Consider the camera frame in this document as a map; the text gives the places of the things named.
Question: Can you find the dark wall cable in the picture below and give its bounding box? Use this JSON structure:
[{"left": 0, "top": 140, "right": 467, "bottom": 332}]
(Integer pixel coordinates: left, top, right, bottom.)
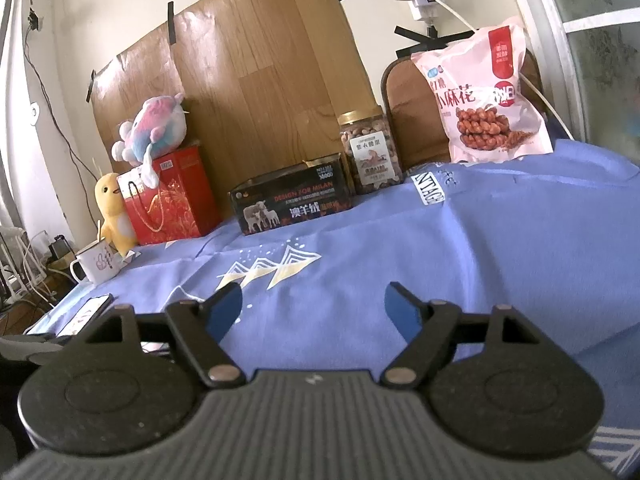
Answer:
[{"left": 22, "top": 5, "right": 98, "bottom": 181}]

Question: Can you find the white cable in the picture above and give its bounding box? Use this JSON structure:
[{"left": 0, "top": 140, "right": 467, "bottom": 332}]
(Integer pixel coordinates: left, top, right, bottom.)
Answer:
[{"left": 434, "top": 0, "right": 577, "bottom": 142}]

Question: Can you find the black tin box sheep print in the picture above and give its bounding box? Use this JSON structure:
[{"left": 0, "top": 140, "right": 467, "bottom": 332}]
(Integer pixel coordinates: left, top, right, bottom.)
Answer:
[{"left": 229, "top": 152, "right": 355, "bottom": 237}]

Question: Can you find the bundle of white cables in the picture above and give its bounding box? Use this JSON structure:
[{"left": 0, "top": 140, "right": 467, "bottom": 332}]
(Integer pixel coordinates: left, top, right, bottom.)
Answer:
[{"left": 0, "top": 225, "right": 71, "bottom": 311}]

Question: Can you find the pink snack bag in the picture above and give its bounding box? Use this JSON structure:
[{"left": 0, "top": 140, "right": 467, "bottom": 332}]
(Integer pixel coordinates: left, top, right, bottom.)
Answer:
[{"left": 410, "top": 16, "right": 555, "bottom": 165}]

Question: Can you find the clear nut jar gold lid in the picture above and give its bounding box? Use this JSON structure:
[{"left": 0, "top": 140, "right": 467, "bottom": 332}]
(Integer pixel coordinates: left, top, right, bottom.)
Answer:
[{"left": 336, "top": 109, "right": 405, "bottom": 196}]

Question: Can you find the black white patterned bag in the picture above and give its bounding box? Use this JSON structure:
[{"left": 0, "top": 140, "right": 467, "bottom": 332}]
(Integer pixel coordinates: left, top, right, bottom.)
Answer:
[{"left": 542, "top": 0, "right": 640, "bottom": 166}]

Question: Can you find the brown chair back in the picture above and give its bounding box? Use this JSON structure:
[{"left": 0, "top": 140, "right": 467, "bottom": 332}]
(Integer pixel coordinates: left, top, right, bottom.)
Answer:
[{"left": 380, "top": 50, "right": 544, "bottom": 172}]

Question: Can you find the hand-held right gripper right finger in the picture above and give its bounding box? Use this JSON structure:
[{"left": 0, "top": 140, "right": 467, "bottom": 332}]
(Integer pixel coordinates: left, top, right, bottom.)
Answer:
[{"left": 382, "top": 282, "right": 556, "bottom": 387}]

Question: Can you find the white enamel mug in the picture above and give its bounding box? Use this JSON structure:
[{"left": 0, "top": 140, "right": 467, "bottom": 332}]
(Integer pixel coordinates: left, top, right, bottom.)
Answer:
[{"left": 70, "top": 239, "right": 124, "bottom": 287}]

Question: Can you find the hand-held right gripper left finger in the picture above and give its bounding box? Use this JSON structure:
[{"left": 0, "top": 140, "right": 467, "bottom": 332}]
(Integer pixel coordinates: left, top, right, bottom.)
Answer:
[{"left": 75, "top": 282, "right": 246, "bottom": 389}]

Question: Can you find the white charger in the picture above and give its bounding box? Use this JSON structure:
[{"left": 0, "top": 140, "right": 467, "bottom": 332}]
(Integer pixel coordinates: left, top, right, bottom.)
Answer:
[{"left": 407, "top": 0, "right": 442, "bottom": 24}]

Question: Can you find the blue printed bedsheet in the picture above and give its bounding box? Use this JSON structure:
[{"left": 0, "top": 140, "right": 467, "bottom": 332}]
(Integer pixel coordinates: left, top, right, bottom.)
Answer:
[{"left": 22, "top": 137, "right": 640, "bottom": 471}]

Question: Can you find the pink and blue plush toy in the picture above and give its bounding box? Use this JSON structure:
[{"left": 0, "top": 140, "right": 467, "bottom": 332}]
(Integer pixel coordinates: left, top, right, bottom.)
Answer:
[{"left": 111, "top": 92, "right": 190, "bottom": 187}]

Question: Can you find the smartphone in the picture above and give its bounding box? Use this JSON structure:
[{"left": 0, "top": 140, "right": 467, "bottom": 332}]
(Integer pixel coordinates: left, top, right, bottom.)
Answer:
[{"left": 56, "top": 293, "right": 114, "bottom": 339}]

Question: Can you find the red gift bag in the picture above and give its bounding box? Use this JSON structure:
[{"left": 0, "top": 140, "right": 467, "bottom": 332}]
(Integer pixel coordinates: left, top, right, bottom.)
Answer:
[{"left": 117, "top": 166, "right": 212, "bottom": 247}]

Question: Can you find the yellow plush duck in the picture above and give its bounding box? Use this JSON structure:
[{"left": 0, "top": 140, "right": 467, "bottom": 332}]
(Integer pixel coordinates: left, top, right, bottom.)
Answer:
[{"left": 94, "top": 172, "right": 139, "bottom": 257}]

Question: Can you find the wood-grain board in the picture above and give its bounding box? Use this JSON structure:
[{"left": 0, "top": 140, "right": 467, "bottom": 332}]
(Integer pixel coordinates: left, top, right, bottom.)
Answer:
[{"left": 87, "top": 0, "right": 387, "bottom": 221}]

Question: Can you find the red box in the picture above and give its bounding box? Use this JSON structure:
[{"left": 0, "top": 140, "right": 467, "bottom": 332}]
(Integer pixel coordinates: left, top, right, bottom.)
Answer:
[{"left": 152, "top": 146, "right": 224, "bottom": 239}]

